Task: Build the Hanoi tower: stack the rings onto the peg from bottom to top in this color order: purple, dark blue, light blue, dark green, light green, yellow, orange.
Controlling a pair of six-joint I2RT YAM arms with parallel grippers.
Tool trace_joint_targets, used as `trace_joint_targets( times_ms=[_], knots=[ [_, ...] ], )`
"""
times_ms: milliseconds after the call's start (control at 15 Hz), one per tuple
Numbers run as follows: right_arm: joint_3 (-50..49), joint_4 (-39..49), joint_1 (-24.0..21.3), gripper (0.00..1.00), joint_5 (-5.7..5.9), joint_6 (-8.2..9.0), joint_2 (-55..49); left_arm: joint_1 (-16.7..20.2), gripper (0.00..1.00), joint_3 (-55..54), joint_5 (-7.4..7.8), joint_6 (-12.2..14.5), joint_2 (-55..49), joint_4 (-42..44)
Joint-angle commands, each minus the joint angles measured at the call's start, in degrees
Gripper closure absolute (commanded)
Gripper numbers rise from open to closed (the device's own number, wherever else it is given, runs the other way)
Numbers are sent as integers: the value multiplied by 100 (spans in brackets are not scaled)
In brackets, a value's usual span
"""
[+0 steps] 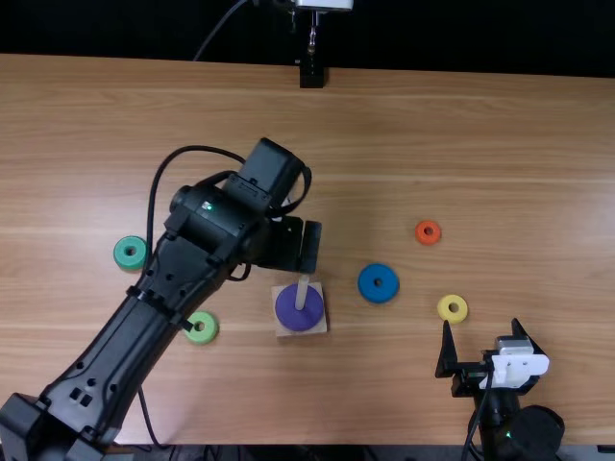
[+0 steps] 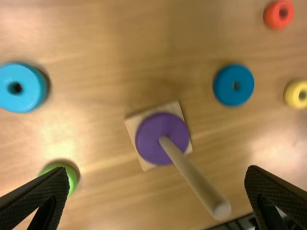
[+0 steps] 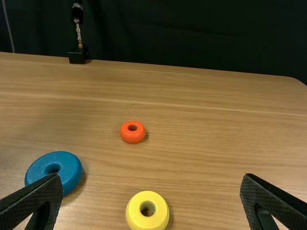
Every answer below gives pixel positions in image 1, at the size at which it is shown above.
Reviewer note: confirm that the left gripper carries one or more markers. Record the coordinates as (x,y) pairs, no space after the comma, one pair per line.
(281,245)

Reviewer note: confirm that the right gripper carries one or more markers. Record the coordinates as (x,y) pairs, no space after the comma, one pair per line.
(466,381)

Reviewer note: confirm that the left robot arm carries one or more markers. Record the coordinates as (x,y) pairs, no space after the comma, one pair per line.
(144,312)

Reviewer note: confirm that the wooden peg base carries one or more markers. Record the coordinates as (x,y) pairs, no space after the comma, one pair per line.
(283,331)

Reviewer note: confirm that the black clamp stand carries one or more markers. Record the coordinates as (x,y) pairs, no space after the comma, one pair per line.
(312,77)

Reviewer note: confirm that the white mounted device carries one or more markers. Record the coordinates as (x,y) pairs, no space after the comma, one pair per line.
(324,4)

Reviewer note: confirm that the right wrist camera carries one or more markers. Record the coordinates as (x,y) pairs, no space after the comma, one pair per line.
(519,367)

